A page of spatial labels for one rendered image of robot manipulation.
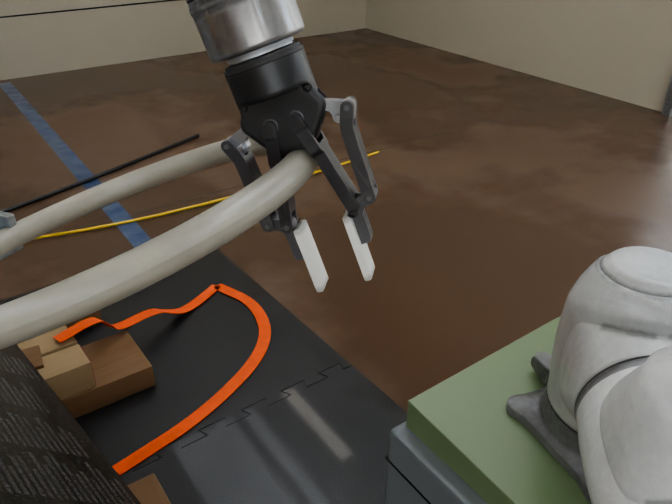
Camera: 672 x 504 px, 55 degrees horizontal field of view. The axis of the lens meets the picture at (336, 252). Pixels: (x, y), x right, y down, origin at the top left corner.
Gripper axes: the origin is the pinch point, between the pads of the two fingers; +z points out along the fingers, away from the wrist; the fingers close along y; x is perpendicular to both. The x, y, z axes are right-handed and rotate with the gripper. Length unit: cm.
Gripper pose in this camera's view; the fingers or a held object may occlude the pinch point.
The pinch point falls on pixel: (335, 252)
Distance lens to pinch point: 65.0
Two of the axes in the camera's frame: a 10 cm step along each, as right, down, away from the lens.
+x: -1.7, 4.1, -9.0
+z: 3.3, 8.8, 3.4
